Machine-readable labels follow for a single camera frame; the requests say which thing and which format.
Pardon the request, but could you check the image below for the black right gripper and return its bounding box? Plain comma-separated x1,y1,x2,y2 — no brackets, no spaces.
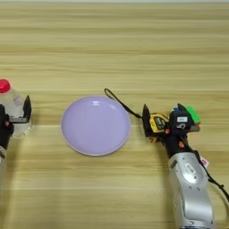
141,103,201,159

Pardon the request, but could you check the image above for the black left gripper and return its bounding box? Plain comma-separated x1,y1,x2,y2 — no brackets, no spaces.
0,95,32,150

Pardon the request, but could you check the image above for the clear bottle with red cap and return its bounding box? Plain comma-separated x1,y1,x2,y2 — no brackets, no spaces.
0,78,32,139

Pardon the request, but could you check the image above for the yellow black tape measure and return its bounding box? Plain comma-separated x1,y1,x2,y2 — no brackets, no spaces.
104,88,171,143

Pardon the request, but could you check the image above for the round purple plate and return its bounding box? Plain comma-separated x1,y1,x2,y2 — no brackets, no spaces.
60,95,131,157

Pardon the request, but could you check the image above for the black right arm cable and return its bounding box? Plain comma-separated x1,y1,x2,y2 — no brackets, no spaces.
179,135,229,204

